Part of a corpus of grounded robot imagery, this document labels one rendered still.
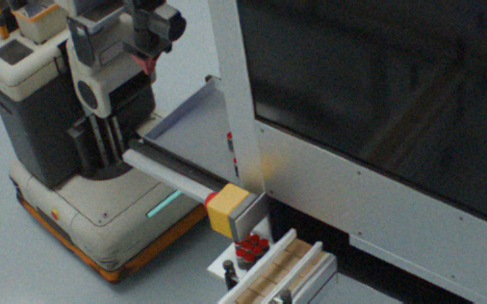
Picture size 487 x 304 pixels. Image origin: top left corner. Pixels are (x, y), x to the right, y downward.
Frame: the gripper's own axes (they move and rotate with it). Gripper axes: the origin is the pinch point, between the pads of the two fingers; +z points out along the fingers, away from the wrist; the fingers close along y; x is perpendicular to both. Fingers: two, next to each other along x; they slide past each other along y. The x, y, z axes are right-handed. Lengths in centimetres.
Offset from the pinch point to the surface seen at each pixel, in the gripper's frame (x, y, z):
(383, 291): -11, 71, 9
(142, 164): -10.0, 5.2, 19.7
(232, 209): -19.3, 39.8, -1.1
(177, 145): -0.8, 8.1, 18.9
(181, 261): 18, -15, 112
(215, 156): 1.1, 18.1, 17.3
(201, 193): -9.5, 23.1, 16.8
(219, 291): 15, 5, 109
